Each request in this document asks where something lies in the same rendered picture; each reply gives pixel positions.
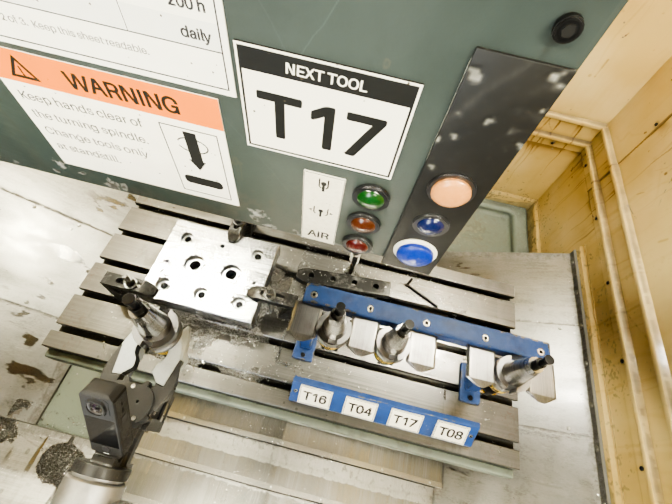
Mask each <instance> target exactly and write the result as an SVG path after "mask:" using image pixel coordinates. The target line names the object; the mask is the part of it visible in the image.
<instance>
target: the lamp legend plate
mask: <svg viewBox="0 0 672 504"><path fill-rule="evenodd" d="M345 183H346V179H343V178H339V177H335V176H331V175H327V174H323V173H319V172H315V171H311V170H307V169H304V176H303V202H302V227H301V237H304V238H308V239H312V240H316V241H320V242H324V243H328V244H332V245H334V241H335V236H336V230H337V225H338V220H339V215H340V209H341V204H342V199H343V194H344V188H345Z"/></svg>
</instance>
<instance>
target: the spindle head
mask: <svg viewBox="0 0 672 504"><path fill-rule="evenodd" d="M628 1H629V0H223V7H224V14H225V20H226V27H227V33H228V40H229V47H230V53H231V60H232V67H233V73H234V80H235V86H236V93H237V97H236V98H234V97H230V96H226V95H222V94H218V93H214V92H209V91H205V90H201V89H197V88H193V87H189V86H185V85H181V84H176V83H172V82H168V81H164V80H160V79H156V78H152V77H147V76H143V75H139V74H135V73H131V72H127V71H123V70H119V69H114V68H110V67H106V66H102V65H98V64H94V63H90V62H85V61H81V60H77V59H73V58H69V57H65V56H61V55H57V54H52V53H48V52H44V51H40V50H36V49H32V48H28V47H23V46H19V45H15V44H11V43H7V42H3V41H0V46H2V47H6V48H10V49H15V50H19V51H23V52H27V53H31V54H35V55H39V56H44V57H48V58H52V59H56V60H60V61H64V62H68V63H72V64H77V65H81V66H85V67H89V68H93V69H97V70H101V71H105V72H110V73H114V74H118V75H122V76H126V77H130V78H134V79H138V80H143V81H147V82H151V83H155V84H159V85H163V86H167V87H172V88H176V89H180V90H184V91H188V92H192V93H196V94H200V95H205V96H209V97H213V98H217V99H218V101H219V106H220V111H221V116H222V121H223V126H224V131H225V136H226V140H227V145H228V150H229V155H230V160H231V165H232V170H233V175H234V180H235V184H236V189H237V194H238V199H239V204H240V206H236V205H232V204H228V203H224V202H220V201H216V200H212V199H208V198H204V197H200V196H196V195H192V194H188V193H184V192H180V191H176V190H172V189H168V188H164V187H160V186H155V185H151V184H147V183H143V182H139V181H135V180H131V179H127V178H123V177H119V176H115V175H111V174H107V173H103V172H99V171H95V170H91V169H87V168H83V167H79V166H75V165H71V164H67V163H65V162H64V161H63V160H62V159H61V157H60V156H59V155H58V153H57V152H56V151H55V149H54V148H53V147H52V145H51V144H50V143H49V141H48V140H47V139H46V137H45V136H44V135H43V134H42V132H41V131H40V130H39V128H38V127H37V126H36V124H35V123H34V122H33V120H32V119H31V118H30V116H29V115H28V114H27V113H26V111H25V110H24V109H23V107H22V106H21V105H20V103H19V102H18V101H17V99H16V98H15V97H14V95H13V94H12V93H11V92H10V90H9V89H8V88H7V86H6V85H5V84H4V82H3V81H2V80H1V78H0V161H3V162H7V163H11V164H15V165H19V166H23V167H27V168H31V169H35V170H39V171H43V172H47V173H51V174H55V175H59V176H63V177H67V178H71V179H75V180H79V181H83V182H87V183H91V184H95V185H99V186H103V187H107V188H111V189H115V190H119V191H123V192H127V193H131V194H135V195H139V196H143V197H147V198H151V199H155V200H159V201H163V202H167V203H171V204H175V205H179V206H183V207H187V208H191V209H195V210H199V211H203V212H207V213H211V214H215V215H219V216H223V217H227V218H231V219H235V220H239V221H243V222H247V223H251V224H255V225H259V226H263V227H267V228H271V229H275V230H279V231H283V232H287V233H291V234H295V235H299V236H301V227H302V202H303V176H304V169H307V170H311V171H315V172H319V173H323V174H327V175H331V176H335V177H339V178H343V179H346V183H345V188H344V194H343V199H342V204H341V209H340V215H339V220H338V225H337V230H336V236H335V241H334V244H335V245H339V246H342V239H343V238H344V237H345V236H347V235H350V234H358V233H356V232H354V231H352V230H351V229H350V228H349V227H348V225H347V223H346V221H347V217H348V216H349V215H350V214H351V213H354V212H359V211H362V212H368V213H371V214H373V215H374V216H376V217H377V218H378V219H379V221H380V223H381V226H380V229H379V231H378V232H376V233H374V234H371V235H362V234H358V235H362V236H365V237H366V238H368V239H369V240H370V241H371V242H372V244H373V248H372V250H371V251H370V252H369V253H371V254H375V255H379V256H384V254H385V252H386V249H387V247H388V245H389V243H390V240H391V238H392V236H393V234H394V231H395V229H396V227H397V225H398V222H399V220H400V218H401V216H402V213H403V211H404V209H405V207H406V204H407V202H408V200H409V198H410V195H411V193H412V191H413V189H414V186H415V184H416V182H417V180H418V177H419V175H420V173H421V171H422V168H423V166H424V164H425V162H426V159H427V157H428V154H429V152H430V150H431V148H432V145H433V143H434V141H435V139H436V136H437V134H438V132H439V130H440V127H441V125H442V123H443V121H444V118H445V116H446V114H447V111H448V109H449V107H450V105H451V102H452V100H453V98H454V96H455V93H456V91H457V89H458V87H459V84H460V82H461V80H462V78H463V75H464V73H465V71H466V69H467V66H468V64H469V62H470V60H471V58H472V56H473V53H474V51H475V49H476V47H477V46H479V47H483V48H488V49H492V50H496V51H500V52H505V53H509V54H513V55H518V56H522V57H526V58H530V59H535V60H539V61H543V62H547V63H552V64H556V65H560V66H564V67H569V68H573V69H576V70H577V71H578V69H579V68H580V66H581V65H582V64H583V62H584V61H585V60H586V58H587V57H588V56H589V54H590V53H591V51H592V50H593V49H594V47H595V46H596V45H597V43H598V42H599V40H600V39H601V38H602V36H603V35H604V34H605V32H606V31H607V29H608V28H609V27H610V25H611V24H612V23H613V21H614V20H615V18H616V17H617V16H618V14H619V13H620V12H621V10H622V9H623V8H624V6H625V5H626V3H627V2H628ZM234 38H235V39H239V40H243V41H248V42H252V43H256V44H260V45H264V46H269V47H273V48H277V49H281V50H285V51H290V52H294V53H298V54H302V55H306V56H311V57H315V58H319V59H323V60H327V61H332V62H336V63H340V64H344V65H348V66H353V67H357V68H361V69H365V70H369V71H374V72H378V73H382V74H386V75H390V76H395V77H399V78H403V79H407V80H411V81H416V82H420V83H424V86H423V89H422V91H421V94H420V97H419V100H418V103H417V106H416V109H415V112H414V114H413V117H412V120H411V123H410V126H409V129H408V132H407V134H406V137H405V140H404V143H403V146H402V149H401V152H400V155H399V157H398V160H397V163H396V166H395V169H394V172H393V175H392V177H391V180H389V179H385V178H381V177H377V176H373V175H369V174H365V173H360V172H356V171H352V170H348V169H344V168H340V167H336V166H332V165H328V164H324V163H320V162H316V161H311V160H307V159H303V158H299V157H295V156H291V155H287V154H283V153H279V152H275V151H271V150H267V149H262V148H258V147H254V146H250V145H248V144H247V137H246V130H245V123H244V116H243V109H242V102H241V95H240V88H239V81H238V73H237V66H236V59H235V52H234V45H233V39H234ZM363 184H375V185H378V186H380V187H382V188H384V189H385V190H386V191H387V192H388V193H389V195H390V203H389V205H388V207H387V208H385V209H383V210H381V211H376V212H372V211H366V210H364V209H361V208H360V207H358V206H357V205H356V204H355V203H354V201H353V199H352V194H353V191H354V189H355V188H356V187H358V186H360V185H363Z"/></svg>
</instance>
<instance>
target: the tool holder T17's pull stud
mask: <svg viewBox="0 0 672 504"><path fill-rule="evenodd" d="M122 302H123V303H124V304H125V305H128V310H129V311H130V312H131V313H132V314H133V315H136V316H139V315H142V314H143V313H144V312H145V310H146V306H145V305H144V304H143V303H142V302H141V300H139V299H136V296H135V295H134V294H133V293H127V294H125V295H124V296H123V297H122Z"/></svg>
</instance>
